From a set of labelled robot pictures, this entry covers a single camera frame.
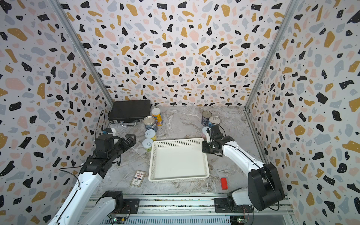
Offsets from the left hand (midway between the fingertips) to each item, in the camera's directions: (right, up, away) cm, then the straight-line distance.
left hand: (130, 138), depth 78 cm
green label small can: (+5, -6, +15) cm, 16 cm away
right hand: (+41, -7, +10) cm, 43 cm away
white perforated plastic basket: (+25, -15, +12) cm, 32 cm away
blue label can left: (+5, +8, +20) cm, 22 cm away
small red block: (+53, -27, +3) cm, 59 cm away
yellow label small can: (+5, +1, +20) cm, 21 cm away
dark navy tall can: (+44, +13, +25) cm, 52 cm away
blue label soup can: (+50, +10, +23) cm, 56 cm away
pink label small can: (+43, 0, +23) cm, 49 cm away
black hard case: (-19, +16, +39) cm, 46 cm away
